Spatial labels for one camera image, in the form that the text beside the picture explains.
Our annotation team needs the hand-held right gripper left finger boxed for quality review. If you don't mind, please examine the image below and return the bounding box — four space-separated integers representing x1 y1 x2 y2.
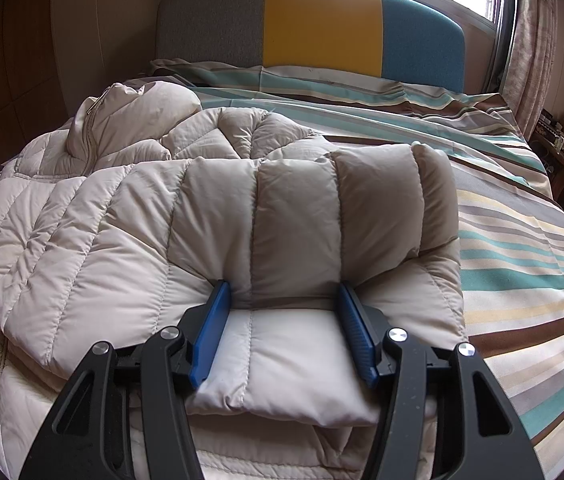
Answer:
19 280 233 480

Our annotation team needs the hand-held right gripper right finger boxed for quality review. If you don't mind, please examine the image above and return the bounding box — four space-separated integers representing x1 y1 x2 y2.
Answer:
338 281 545 480

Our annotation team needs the beige down jacket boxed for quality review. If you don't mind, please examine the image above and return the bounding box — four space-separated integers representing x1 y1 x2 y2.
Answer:
0 80 468 480

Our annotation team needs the striped bed cover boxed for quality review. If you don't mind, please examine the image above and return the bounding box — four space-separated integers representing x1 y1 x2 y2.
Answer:
197 85 564 467

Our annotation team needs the striped pillow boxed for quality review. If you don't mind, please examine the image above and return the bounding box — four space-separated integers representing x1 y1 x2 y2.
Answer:
149 57 509 112

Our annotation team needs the grey yellow blue headboard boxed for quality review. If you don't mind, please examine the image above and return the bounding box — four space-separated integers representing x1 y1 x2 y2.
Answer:
156 0 466 94

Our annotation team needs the floral beige curtain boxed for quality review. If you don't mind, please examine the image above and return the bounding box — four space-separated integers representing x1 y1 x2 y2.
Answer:
504 0 564 137

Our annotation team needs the brown wooden wardrobe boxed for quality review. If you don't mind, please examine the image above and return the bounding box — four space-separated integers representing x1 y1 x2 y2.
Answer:
0 0 78 187

